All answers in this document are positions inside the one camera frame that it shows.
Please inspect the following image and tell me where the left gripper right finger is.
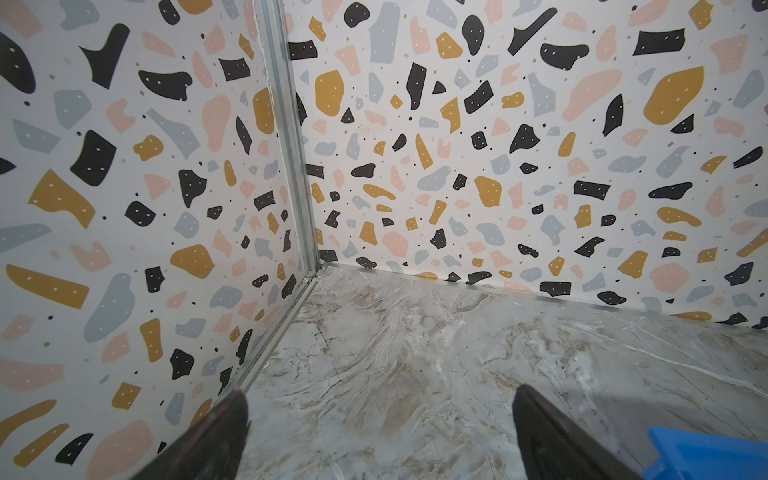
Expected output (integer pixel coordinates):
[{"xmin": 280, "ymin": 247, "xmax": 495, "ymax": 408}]
[{"xmin": 512, "ymin": 385, "xmax": 640, "ymax": 480}]

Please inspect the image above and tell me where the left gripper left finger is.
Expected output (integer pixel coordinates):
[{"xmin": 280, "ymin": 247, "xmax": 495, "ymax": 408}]
[{"xmin": 133, "ymin": 390, "xmax": 250, "ymax": 480}]

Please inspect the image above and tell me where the blue plastic bin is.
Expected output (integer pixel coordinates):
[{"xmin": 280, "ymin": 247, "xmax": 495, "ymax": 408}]
[{"xmin": 642, "ymin": 427, "xmax": 767, "ymax": 480}]

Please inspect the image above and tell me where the left corner aluminium post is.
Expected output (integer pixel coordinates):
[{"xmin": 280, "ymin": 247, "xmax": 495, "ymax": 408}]
[{"xmin": 256, "ymin": 0, "xmax": 321, "ymax": 278}]

